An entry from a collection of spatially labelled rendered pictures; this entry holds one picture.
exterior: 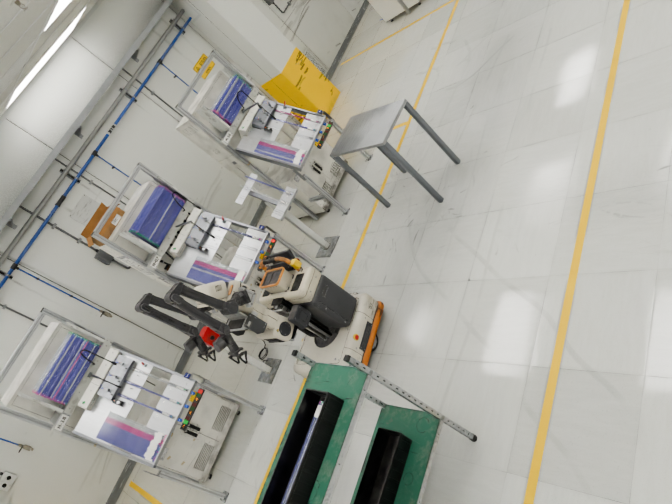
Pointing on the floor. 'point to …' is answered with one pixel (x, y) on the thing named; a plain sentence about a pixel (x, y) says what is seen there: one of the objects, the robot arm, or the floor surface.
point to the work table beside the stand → (364, 134)
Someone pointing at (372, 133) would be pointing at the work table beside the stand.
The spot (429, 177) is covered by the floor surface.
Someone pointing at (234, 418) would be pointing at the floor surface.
